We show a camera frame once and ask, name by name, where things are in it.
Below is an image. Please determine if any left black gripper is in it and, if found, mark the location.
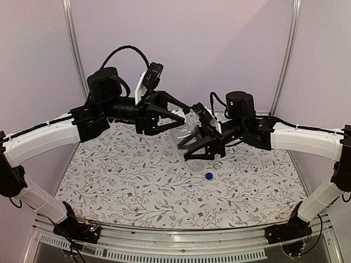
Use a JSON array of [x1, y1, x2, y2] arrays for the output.
[[101, 90, 190, 135]]

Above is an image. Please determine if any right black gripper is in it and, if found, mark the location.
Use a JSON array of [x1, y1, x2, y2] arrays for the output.
[[178, 118, 246, 159]]

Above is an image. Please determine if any small clear bottle white cap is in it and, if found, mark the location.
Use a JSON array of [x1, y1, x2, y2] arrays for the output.
[[169, 110, 205, 174]]

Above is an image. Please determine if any blue bottle cap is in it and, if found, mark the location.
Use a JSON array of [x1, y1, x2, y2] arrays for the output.
[[205, 173, 213, 181]]

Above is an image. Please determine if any white sports bottle cap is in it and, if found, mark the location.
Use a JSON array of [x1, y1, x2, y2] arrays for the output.
[[171, 109, 185, 118]]

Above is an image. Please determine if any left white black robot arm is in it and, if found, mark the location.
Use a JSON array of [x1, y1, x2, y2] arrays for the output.
[[1, 63, 190, 238]]

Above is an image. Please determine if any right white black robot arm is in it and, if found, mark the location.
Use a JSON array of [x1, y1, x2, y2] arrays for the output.
[[184, 91, 350, 239]]

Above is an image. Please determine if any floral patterned table mat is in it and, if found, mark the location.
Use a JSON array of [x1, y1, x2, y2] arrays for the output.
[[55, 123, 307, 229]]

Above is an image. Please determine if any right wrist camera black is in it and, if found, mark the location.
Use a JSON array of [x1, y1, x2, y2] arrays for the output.
[[191, 102, 222, 134]]

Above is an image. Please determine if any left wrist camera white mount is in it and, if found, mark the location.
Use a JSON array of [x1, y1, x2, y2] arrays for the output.
[[134, 62, 163, 105]]

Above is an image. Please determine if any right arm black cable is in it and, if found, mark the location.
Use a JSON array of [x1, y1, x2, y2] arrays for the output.
[[210, 91, 228, 116]]

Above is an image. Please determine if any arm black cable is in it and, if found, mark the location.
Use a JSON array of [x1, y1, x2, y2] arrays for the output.
[[100, 45, 150, 69], [210, 91, 228, 116]]

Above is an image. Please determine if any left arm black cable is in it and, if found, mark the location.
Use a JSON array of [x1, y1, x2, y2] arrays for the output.
[[100, 45, 150, 69]]

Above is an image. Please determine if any right aluminium frame post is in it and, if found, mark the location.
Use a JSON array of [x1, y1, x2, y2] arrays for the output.
[[269, 0, 302, 116]]

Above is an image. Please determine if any aluminium frame post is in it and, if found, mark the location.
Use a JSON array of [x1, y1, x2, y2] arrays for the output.
[[269, 0, 302, 116], [62, 0, 88, 99]]

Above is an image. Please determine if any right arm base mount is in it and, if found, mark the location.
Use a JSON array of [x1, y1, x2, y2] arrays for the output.
[[264, 218, 313, 257]]

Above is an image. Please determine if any left aluminium frame post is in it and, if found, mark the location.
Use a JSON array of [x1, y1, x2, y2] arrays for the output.
[[62, 0, 88, 99]]

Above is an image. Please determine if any aluminium front rail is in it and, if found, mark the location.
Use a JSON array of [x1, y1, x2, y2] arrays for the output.
[[24, 213, 346, 262]]

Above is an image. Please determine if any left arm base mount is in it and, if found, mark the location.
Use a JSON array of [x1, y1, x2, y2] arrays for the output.
[[53, 201, 101, 244]]

